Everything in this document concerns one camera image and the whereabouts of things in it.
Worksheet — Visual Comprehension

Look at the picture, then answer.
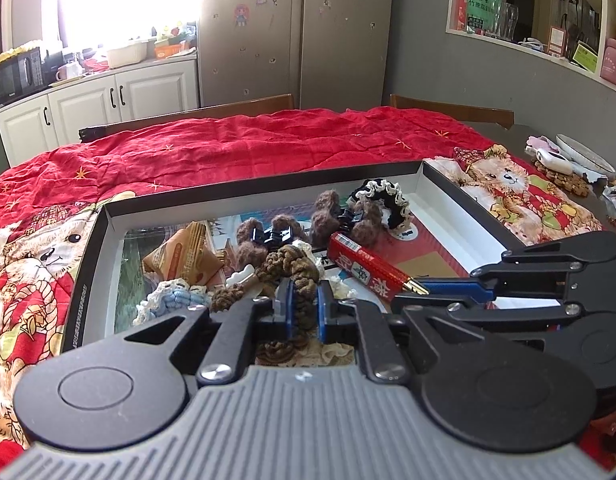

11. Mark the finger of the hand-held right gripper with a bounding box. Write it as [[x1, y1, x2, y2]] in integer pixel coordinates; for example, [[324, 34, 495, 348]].
[[427, 239, 580, 303], [392, 295, 579, 335]]

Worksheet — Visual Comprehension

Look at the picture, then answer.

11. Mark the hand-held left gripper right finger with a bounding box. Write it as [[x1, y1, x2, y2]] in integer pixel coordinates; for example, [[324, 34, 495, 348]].
[[317, 279, 489, 387]]

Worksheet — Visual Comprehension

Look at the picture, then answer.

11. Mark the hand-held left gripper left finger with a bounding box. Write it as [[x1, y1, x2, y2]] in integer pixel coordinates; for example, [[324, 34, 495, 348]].
[[123, 278, 295, 388]]

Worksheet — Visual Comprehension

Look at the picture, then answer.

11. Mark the brown chenille scrunchie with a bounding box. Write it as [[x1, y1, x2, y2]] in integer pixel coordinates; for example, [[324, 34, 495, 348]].
[[257, 244, 323, 365], [210, 282, 262, 314]]

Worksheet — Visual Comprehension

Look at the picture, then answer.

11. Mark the red toothpaste box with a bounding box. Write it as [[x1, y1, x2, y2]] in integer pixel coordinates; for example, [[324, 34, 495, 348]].
[[327, 232, 431, 307]]

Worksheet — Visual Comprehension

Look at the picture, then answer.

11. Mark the black shallow cardboard box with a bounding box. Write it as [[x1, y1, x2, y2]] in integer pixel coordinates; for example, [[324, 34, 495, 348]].
[[60, 159, 534, 362]]

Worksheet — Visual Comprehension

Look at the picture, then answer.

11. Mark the black scrunchie with cream trim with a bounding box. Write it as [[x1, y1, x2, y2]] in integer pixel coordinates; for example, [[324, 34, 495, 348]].
[[347, 178, 415, 239]]

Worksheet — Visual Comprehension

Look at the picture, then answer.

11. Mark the white bone-shaped hair clip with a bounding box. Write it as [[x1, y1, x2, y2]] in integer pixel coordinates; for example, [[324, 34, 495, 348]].
[[225, 265, 259, 289]]

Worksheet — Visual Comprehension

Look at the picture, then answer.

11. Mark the clear plastic bag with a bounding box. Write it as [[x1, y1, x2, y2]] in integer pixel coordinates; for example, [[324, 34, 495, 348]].
[[600, 175, 616, 222]]

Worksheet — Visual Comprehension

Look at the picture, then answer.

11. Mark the orange snack packet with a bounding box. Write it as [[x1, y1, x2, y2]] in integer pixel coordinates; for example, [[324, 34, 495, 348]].
[[141, 222, 227, 287]]

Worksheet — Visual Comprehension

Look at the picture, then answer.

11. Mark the blue and cream crochet scrunchie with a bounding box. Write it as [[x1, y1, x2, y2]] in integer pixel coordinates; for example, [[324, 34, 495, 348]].
[[132, 280, 212, 327]]

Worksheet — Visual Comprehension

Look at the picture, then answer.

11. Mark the white ceramic plate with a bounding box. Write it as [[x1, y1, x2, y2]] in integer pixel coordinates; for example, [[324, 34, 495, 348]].
[[554, 133, 616, 176]]

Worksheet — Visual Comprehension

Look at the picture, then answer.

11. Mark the red printed blanket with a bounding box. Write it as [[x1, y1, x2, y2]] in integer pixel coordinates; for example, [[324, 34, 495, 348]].
[[0, 106, 609, 463]]

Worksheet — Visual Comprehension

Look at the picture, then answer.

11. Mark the dark wooden chair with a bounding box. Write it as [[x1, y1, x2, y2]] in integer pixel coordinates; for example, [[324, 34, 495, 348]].
[[389, 93, 515, 130]]

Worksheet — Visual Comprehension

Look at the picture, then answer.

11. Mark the pink round container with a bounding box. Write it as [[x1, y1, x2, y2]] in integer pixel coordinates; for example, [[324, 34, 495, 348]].
[[600, 37, 616, 87]]

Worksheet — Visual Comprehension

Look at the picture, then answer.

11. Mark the green card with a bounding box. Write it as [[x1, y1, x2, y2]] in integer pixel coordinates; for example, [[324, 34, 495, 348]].
[[570, 42, 599, 72]]

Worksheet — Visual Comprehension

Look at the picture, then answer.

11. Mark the red framed card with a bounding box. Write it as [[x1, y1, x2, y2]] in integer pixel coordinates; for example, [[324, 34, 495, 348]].
[[546, 24, 569, 57]]

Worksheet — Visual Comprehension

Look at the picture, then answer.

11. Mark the clear drinking glasses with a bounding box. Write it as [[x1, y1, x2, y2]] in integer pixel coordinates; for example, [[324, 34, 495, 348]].
[[484, 0, 519, 41]]

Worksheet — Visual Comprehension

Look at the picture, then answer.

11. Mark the silver double-door refrigerator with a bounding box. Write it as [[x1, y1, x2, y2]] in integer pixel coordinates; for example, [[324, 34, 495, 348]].
[[197, 0, 395, 111]]

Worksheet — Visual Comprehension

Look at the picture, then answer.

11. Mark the white kitchen cabinet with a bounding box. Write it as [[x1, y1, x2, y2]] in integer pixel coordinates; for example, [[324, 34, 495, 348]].
[[0, 57, 199, 169]]

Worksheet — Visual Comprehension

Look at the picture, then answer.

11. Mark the green and red gift box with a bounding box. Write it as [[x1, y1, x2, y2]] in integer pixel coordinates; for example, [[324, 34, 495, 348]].
[[455, 0, 506, 36]]

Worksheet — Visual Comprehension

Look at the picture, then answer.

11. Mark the white plastic basket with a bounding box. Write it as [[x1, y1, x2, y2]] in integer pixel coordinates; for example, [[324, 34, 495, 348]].
[[105, 40, 149, 69]]

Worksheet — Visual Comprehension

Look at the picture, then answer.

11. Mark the black microwave oven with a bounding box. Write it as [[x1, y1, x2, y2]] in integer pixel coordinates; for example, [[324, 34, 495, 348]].
[[0, 47, 44, 109]]

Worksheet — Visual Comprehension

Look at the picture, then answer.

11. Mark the yellow cloth on microwave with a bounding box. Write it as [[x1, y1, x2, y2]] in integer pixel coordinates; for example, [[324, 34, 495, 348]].
[[0, 45, 40, 67]]

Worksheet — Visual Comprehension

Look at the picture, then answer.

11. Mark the white wall shelf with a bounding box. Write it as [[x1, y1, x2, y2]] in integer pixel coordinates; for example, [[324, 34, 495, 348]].
[[445, 0, 616, 94]]

